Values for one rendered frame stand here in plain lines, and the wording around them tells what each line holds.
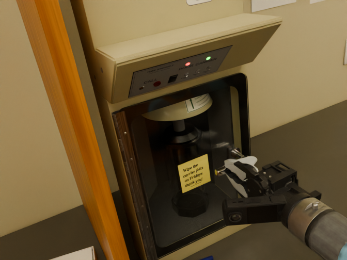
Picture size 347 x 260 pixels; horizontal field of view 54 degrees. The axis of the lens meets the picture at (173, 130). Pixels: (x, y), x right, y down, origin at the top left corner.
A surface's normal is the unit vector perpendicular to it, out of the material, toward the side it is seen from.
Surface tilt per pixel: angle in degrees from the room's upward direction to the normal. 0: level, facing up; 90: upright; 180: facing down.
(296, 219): 60
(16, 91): 90
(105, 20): 90
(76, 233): 0
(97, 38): 90
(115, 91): 135
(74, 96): 90
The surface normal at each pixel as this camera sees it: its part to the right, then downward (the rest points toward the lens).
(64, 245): -0.14, -0.89
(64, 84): 0.44, 0.34
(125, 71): 0.41, 0.87
